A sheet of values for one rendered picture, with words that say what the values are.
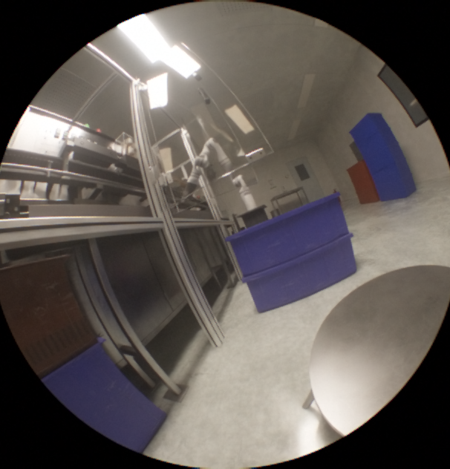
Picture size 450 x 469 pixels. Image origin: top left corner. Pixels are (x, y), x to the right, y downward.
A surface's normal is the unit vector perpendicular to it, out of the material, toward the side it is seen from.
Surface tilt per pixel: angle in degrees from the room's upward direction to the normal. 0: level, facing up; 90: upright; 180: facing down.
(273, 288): 90
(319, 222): 90
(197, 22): 180
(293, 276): 90
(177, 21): 180
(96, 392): 90
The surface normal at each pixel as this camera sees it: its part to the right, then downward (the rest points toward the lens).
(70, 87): 0.37, 0.93
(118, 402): 0.90, -0.37
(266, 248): -0.21, 0.07
